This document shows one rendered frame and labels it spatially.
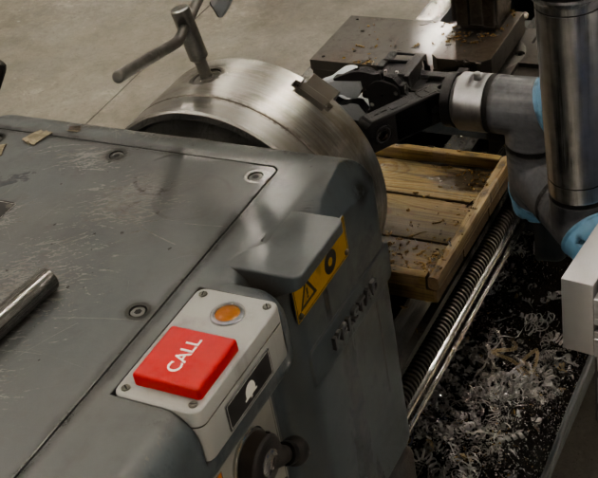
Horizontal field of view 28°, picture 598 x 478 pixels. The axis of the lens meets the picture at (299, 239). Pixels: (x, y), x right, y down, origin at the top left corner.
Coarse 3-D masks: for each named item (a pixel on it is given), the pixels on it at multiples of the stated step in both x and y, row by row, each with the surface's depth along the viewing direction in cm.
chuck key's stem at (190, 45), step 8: (176, 8) 130; (184, 8) 130; (176, 16) 130; (184, 16) 130; (192, 16) 130; (176, 24) 130; (192, 24) 130; (192, 32) 131; (192, 40) 131; (200, 40) 132; (192, 48) 132; (200, 48) 132; (192, 56) 132; (200, 56) 132; (200, 64) 133; (208, 64) 134; (200, 72) 133; (208, 72) 134; (200, 80) 134
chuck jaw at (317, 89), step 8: (312, 80) 137; (320, 80) 138; (296, 88) 133; (304, 88) 134; (312, 88) 134; (320, 88) 137; (328, 88) 138; (304, 96) 133; (312, 96) 133; (320, 96) 134; (328, 96) 137; (336, 96) 137; (320, 104) 133
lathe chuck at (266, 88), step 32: (224, 64) 136; (256, 64) 134; (160, 96) 137; (224, 96) 130; (256, 96) 130; (288, 96) 131; (288, 128) 128; (320, 128) 130; (352, 128) 133; (384, 192) 138
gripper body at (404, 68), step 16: (384, 64) 156; (400, 64) 156; (416, 64) 154; (384, 80) 154; (400, 80) 152; (416, 80) 155; (432, 80) 155; (448, 80) 150; (368, 96) 155; (384, 96) 154; (400, 96) 152; (448, 96) 149; (368, 112) 157; (448, 112) 150
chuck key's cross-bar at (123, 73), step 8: (192, 0) 136; (200, 0) 136; (192, 8) 134; (184, 24) 130; (184, 32) 128; (176, 40) 126; (184, 40) 128; (160, 48) 121; (168, 48) 122; (176, 48) 125; (144, 56) 116; (152, 56) 117; (160, 56) 120; (128, 64) 112; (136, 64) 113; (144, 64) 115; (120, 72) 109; (128, 72) 111; (136, 72) 113; (120, 80) 109
